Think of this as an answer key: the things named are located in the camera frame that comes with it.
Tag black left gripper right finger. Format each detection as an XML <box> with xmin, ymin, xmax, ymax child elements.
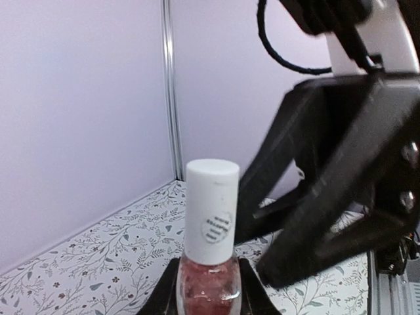
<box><xmin>239</xmin><ymin>258</ymin><xmax>282</xmax><ymax>315</ymax></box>

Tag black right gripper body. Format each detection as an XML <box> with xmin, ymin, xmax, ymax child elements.
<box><xmin>282</xmin><ymin>76</ymin><xmax>419</xmax><ymax>249</ymax></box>

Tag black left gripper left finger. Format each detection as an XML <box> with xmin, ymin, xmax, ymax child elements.
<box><xmin>136</xmin><ymin>258</ymin><xmax>180</xmax><ymax>315</ymax></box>

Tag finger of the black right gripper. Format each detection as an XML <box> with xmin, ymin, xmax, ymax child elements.
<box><xmin>234</xmin><ymin>88</ymin><xmax>364</xmax><ymax>244</ymax></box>
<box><xmin>257</xmin><ymin>75</ymin><xmax>419</xmax><ymax>288</ymax></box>

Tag pink nail polish bottle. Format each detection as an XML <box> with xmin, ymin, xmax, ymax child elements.
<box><xmin>176</xmin><ymin>255</ymin><xmax>242</xmax><ymax>315</ymax></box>

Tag white nail polish brush cap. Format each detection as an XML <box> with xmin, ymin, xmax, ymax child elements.
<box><xmin>184</xmin><ymin>159</ymin><xmax>240</xmax><ymax>265</ymax></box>

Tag floral patterned table mat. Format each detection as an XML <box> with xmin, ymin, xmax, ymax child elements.
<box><xmin>1</xmin><ymin>181</ymin><xmax>369</xmax><ymax>314</ymax></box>

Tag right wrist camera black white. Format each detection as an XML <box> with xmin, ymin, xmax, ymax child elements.
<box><xmin>282</xmin><ymin>1</ymin><xmax>419</xmax><ymax>76</ymax></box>

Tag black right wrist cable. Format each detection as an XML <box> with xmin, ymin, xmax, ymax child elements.
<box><xmin>255</xmin><ymin>0</ymin><xmax>334</xmax><ymax>75</ymax></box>

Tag front aluminium rail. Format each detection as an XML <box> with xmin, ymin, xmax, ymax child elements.
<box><xmin>367</xmin><ymin>252</ymin><xmax>419</xmax><ymax>315</ymax></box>

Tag left aluminium frame post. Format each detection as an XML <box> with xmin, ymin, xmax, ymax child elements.
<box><xmin>161</xmin><ymin>0</ymin><xmax>184</xmax><ymax>180</ymax></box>

